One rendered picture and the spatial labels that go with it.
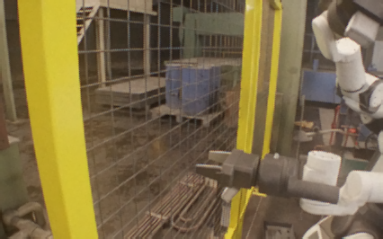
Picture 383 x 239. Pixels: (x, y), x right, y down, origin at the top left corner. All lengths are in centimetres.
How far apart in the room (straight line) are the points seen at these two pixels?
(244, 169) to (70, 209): 34
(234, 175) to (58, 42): 41
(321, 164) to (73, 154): 43
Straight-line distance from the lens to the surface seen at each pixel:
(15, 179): 245
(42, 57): 33
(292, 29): 275
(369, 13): 49
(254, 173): 56
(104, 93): 624
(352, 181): 63
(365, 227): 100
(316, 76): 717
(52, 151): 35
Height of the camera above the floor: 148
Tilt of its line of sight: 16 degrees down
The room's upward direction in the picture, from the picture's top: 1 degrees clockwise
